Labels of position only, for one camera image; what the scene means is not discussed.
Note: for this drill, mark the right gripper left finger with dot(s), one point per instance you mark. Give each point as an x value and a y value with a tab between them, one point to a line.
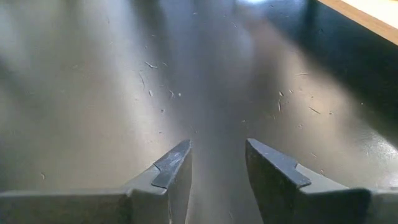
93	207

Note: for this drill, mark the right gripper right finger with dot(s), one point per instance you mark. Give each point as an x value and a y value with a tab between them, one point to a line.
311	205

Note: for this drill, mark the wooden shelf black metal frame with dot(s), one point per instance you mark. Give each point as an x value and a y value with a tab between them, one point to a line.
373	14

